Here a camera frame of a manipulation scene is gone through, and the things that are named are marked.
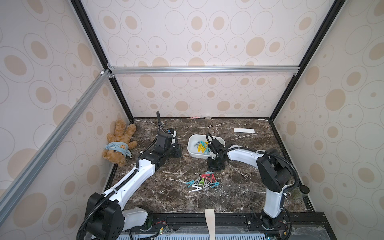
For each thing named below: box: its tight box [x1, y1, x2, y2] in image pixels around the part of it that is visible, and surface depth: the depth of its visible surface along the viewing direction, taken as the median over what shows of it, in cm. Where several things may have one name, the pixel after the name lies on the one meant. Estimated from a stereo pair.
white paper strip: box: [233, 128, 256, 134], surface depth 115 cm
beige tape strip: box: [205, 208, 216, 240], surface depth 76 cm
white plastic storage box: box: [187, 134, 226, 160], surface depth 102 cm
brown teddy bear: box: [102, 119, 138, 167], surface depth 96 cm
